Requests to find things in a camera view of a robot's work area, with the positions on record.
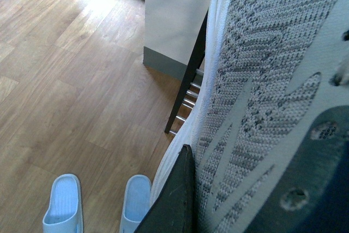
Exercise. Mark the light blue slipper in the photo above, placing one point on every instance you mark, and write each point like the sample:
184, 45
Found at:
136, 202
64, 213

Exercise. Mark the black metal shoe rack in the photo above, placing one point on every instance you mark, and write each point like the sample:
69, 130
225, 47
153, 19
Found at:
188, 92

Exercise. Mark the light blue slipper upper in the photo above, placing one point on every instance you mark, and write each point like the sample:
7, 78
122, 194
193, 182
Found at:
64, 213

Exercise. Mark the grey knit sneaker front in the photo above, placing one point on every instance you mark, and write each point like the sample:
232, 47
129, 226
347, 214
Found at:
269, 132

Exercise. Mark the light blue slipper lower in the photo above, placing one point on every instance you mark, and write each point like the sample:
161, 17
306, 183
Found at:
136, 202

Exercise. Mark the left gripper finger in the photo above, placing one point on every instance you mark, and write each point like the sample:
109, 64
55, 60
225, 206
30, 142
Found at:
173, 210

